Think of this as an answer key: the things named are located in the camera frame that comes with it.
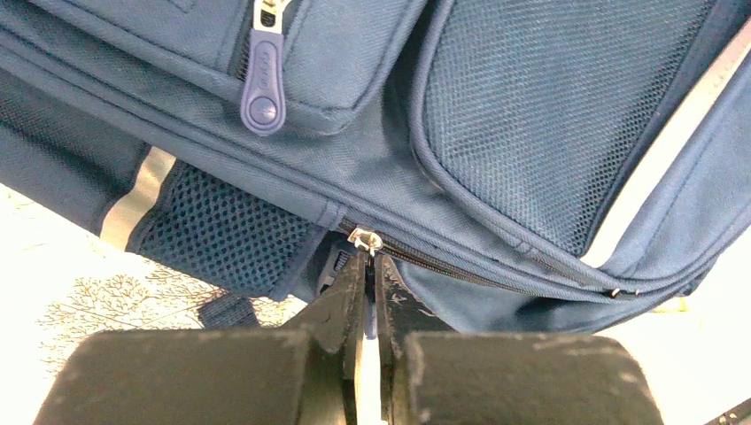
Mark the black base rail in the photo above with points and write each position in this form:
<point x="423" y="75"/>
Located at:
<point x="737" y="415"/>

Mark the navy blue student backpack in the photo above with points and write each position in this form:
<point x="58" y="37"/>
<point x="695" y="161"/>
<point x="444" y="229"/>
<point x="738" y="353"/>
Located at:
<point x="528" y="165"/>

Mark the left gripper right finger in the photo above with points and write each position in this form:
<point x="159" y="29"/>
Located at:
<point x="433" y="374"/>

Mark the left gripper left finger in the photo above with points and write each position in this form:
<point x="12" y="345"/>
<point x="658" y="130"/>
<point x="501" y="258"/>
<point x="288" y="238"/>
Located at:
<point x="299" y="373"/>

